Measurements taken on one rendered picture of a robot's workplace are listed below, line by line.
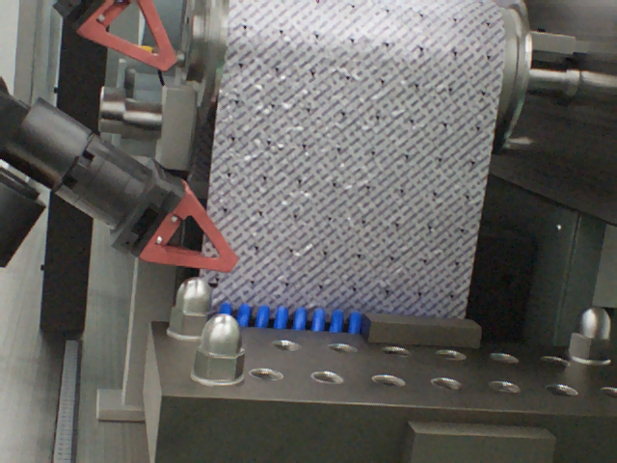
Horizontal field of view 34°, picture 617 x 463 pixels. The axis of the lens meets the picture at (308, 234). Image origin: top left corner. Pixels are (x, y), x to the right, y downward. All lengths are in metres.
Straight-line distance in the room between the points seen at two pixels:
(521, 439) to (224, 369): 0.20
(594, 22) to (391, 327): 0.33
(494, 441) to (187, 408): 0.20
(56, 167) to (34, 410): 0.27
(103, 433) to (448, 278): 0.33
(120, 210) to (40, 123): 0.09
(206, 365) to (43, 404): 0.33
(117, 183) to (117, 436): 0.24
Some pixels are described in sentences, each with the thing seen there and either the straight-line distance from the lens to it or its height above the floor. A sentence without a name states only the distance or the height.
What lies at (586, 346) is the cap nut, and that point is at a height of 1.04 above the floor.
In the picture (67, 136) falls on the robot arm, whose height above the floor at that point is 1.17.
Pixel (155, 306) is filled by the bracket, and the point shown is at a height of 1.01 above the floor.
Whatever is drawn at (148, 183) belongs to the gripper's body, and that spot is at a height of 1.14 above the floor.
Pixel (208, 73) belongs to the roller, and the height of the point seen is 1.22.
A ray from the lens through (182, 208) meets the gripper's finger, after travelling 0.81.
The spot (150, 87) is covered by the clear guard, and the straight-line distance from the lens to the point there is 1.86.
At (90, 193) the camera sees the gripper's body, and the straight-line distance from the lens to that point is 0.80.
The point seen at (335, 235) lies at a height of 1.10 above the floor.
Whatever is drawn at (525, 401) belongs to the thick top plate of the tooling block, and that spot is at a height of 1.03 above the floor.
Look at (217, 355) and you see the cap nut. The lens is 0.68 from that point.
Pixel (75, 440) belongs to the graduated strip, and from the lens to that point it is 0.92.
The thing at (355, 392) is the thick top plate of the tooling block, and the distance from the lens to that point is 0.71.
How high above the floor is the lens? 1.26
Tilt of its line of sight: 11 degrees down
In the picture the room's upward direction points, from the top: 7 degrees clockwise
